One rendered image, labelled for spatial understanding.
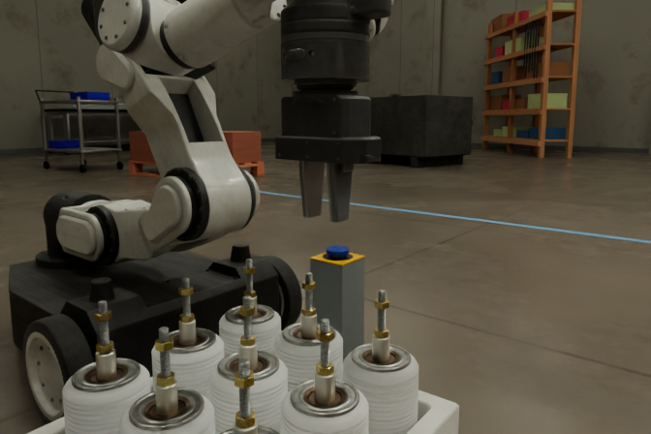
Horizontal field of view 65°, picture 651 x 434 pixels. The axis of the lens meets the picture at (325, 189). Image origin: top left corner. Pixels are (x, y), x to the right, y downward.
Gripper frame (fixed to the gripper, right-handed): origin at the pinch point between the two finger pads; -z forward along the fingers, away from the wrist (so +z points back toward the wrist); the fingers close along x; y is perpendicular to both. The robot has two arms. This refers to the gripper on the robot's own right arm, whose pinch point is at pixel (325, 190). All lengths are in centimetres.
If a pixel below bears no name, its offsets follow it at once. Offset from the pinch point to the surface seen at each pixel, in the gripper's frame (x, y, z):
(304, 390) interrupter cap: -2.3, -0.8, -22.7
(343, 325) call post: -17.1, 24.9, -27.5
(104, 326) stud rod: -22.6, -13.3, -16.7
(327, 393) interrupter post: 0.9, -0.7, -21.9
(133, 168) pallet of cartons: -438, 222, -42
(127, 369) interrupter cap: -22.1, -11.0, -22.7
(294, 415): -0.6, -4.4, -23.2
